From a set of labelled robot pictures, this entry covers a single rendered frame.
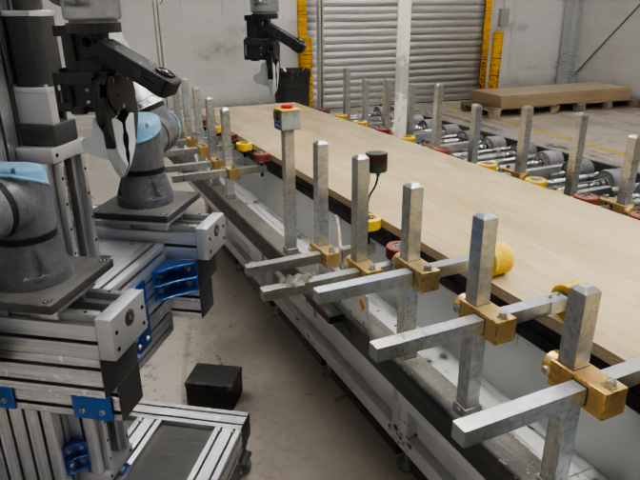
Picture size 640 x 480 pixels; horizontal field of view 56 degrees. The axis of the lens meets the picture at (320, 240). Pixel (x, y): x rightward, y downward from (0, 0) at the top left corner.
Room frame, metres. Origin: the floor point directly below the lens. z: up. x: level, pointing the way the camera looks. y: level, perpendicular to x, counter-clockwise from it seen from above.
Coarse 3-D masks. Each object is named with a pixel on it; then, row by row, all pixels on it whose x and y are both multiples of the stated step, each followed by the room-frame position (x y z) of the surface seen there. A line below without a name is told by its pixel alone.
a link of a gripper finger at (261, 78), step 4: (264, 64) 1.66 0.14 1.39; (272, 64) 1.64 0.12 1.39; (264, 68) 1.66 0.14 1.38; (260, 72) 1.66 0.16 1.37; (264, 72) 1.66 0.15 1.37; (256, 76) 1.66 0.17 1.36; (260, 76) 1.66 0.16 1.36; (264, 76) 1.66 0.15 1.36; (256, 80) 1.66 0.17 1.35; (260, 80) 1.66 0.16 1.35; (264, 80) 1.66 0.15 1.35; (268, 80) 1.65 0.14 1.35; (272, 80) 1.64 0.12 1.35; (264, 84) 1.66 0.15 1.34; (268, 84) 1.66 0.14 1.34; (272, 84) 1.65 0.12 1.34; (272, 88) 1.65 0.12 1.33; (272, 92) 1.66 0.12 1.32
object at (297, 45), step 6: (270, 24) 1.66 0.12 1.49; (270, 30) 1.65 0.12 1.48; (276, 30) 1.65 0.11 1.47; (282, 30) 1.66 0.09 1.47; (276, 36) 1.65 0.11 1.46; (282, 36) 1.65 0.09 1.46; (288, 36) 1.64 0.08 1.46; (294, 36) 1.68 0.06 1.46; (282, 42) 1.65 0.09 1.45; (288, 42) 1.64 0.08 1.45; (294, 42) 1.64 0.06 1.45; (300, 42) 1.65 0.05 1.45; (294, 48) 1.64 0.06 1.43; (300, 48) 1.64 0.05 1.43; (306, 48) 1.67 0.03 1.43
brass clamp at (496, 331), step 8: (464, 296) 1.11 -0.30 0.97; (456, 304) 1.11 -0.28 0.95; (464, 304) 1.09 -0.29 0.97; (488, 304) 1.07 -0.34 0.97; (456, 312) 1.11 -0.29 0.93; (464, 312) 1.08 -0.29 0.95; (472, 312) 1.06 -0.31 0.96; (480, 312) 1.04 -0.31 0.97; (488, 312) 1.04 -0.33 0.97; (496, 312) 1.04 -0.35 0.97; (488, 320) 1.02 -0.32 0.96; (496, 320) 1.01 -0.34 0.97; (504, 320) 1.01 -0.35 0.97; (512, 320) 1.01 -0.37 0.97; (488, 328) 1.02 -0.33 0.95; (496, 328) 1.00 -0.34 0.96; (504, 328) 1.00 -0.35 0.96; (512, 328) 1.01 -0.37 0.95; (488, 336) 1.01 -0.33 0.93; (496, 336) 1.00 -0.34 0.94; (504, 336) 1.00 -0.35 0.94; (512, 336) 1.01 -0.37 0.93; (496, 344) 1.00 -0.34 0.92
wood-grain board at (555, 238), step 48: (336, 144) 2.90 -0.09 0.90; (384, 144) 2.89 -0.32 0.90; (336, 192) 2.09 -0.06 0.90; (384, 192) 2.08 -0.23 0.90; (432, 192) 2.07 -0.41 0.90; (480, 192) 2.07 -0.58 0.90; (528, 192) 2.06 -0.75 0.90; (432, 240) 1.60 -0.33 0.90; (528, 240) 1.60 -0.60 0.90; (576, 240) 1.59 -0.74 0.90; (624, 240) 1.59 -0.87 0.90; (528, 288) 1.29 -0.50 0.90; (624, 288) 1.28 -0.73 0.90; (624, 336) 1.06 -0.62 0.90
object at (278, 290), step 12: (384, 264) 1.53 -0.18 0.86; (312, 276) 1.45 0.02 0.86; (324, 276) 1.45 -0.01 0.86; (336, 276) 1.45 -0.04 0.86; (348, 276) 1.46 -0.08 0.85; (264, 288) 1.38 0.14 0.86; (276, 288) 1.38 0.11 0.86; (288, 288) 1.39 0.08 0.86; (300, 288) 1.41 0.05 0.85; (312, 288) 1.42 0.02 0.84; (264, 300) 1.36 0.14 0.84
